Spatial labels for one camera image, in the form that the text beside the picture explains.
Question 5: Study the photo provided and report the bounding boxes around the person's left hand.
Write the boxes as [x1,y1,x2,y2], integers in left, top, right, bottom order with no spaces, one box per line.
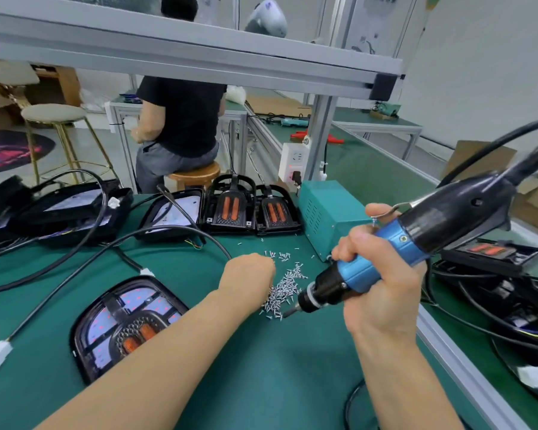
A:
[217,253,277,317]

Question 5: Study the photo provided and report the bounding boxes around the person's right hand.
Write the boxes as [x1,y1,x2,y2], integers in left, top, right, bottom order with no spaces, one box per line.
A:
[332,203,429,341]

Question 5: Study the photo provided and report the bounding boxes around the heap of small silver screws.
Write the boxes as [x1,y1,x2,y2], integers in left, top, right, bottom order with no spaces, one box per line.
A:
[258,250,310,321]

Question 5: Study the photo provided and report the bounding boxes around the blue black electric screwdriver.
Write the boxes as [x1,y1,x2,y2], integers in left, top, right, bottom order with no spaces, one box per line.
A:
[282,139,538,317]

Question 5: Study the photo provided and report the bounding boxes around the stack of unassembled lamp housings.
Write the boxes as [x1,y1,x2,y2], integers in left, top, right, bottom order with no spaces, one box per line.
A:
[0,170,207,296]

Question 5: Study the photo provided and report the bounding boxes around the person's left forearm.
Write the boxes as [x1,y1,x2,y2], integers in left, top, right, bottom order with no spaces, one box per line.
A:
[36,291,247,430]

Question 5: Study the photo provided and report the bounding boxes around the person's right forearm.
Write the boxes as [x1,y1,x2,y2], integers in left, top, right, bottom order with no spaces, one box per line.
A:
[354,327,464,430]

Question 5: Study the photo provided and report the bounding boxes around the teal power supply box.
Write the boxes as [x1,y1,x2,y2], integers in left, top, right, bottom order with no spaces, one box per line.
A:
[298,180,373,260]

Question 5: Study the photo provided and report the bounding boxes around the round brown wooden stool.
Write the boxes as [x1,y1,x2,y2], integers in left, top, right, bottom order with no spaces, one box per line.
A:
[166,161,224,192]

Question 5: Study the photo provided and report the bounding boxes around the white power strip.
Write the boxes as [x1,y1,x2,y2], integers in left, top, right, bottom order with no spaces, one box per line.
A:
[278,134,312,192]

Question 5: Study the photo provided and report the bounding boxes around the red tool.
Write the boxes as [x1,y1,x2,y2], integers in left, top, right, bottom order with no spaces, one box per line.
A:
[291,130,346,145]

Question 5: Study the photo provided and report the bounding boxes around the teal hand tool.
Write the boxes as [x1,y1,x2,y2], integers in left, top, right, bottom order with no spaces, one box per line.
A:
[269,116,310,129]

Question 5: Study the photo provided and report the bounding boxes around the green workbench white legs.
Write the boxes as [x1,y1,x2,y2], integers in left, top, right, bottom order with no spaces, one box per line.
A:
[332,107,424,162]

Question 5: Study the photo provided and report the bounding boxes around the small green workbench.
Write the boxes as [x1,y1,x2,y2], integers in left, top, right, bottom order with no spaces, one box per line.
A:
[105,98,247,194]

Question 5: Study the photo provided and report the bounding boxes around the round beige stool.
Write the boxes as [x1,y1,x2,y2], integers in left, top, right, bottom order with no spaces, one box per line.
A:
[20,103,118,185]

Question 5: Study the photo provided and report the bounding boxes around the white handheld device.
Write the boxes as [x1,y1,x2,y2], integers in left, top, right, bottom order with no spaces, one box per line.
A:
[244,0,288,38]

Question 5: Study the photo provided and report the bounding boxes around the colourful round rug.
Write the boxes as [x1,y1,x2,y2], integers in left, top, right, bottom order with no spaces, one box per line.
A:
[0,130,57,176]

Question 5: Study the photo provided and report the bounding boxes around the brown wooden cabinet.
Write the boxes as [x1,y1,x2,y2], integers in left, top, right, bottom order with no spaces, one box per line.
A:
[36,65,82,108]

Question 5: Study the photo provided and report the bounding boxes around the open brown cardboard carton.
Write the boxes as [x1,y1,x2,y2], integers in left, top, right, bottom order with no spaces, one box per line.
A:
[0,80,23,133]

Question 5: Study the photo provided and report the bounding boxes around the aluminium shelf frame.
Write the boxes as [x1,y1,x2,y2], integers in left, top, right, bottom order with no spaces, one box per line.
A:
[0,0,405,185]

